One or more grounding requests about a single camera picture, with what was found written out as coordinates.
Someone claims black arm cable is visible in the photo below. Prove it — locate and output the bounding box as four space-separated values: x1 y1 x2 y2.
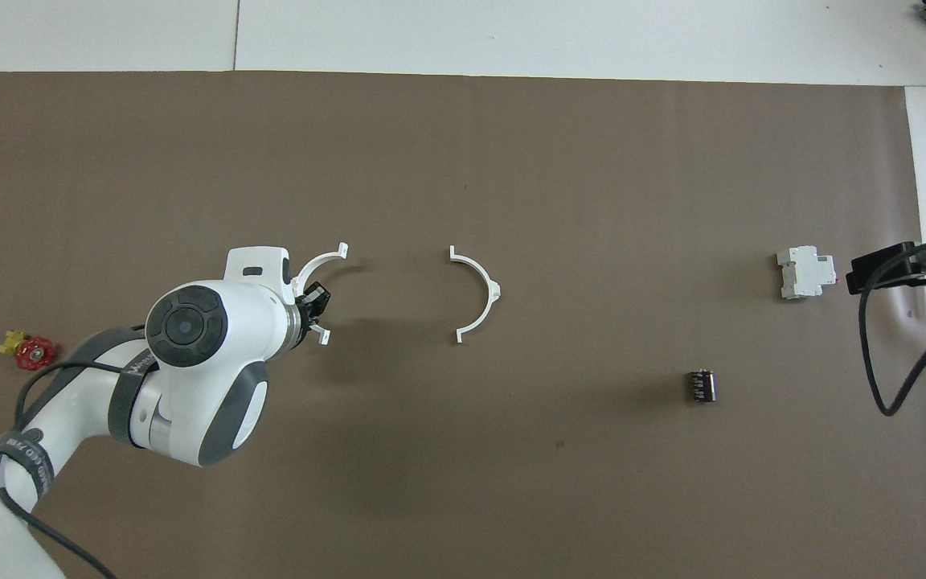
0 358 150 579
857 238 926 417

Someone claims black cylindrical capacitor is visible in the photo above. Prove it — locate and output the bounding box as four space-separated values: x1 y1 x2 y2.
687 368 717 404

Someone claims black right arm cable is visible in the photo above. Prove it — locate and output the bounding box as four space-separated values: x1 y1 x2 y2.
857 238 926 417

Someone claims brown paper mat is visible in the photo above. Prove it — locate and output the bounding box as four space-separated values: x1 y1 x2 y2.
0 71 926 579

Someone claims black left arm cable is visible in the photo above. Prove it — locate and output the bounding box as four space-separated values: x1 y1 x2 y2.
0 358 150 579

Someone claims red and yellow valve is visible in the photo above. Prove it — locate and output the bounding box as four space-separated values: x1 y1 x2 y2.
0 328 56 372

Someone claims white half-ring pipe clamp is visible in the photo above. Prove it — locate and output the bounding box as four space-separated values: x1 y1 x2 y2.
449 245 502 345
293 241 350 348

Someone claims white circuit breaker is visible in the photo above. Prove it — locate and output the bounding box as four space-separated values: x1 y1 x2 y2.
776 245 838 302

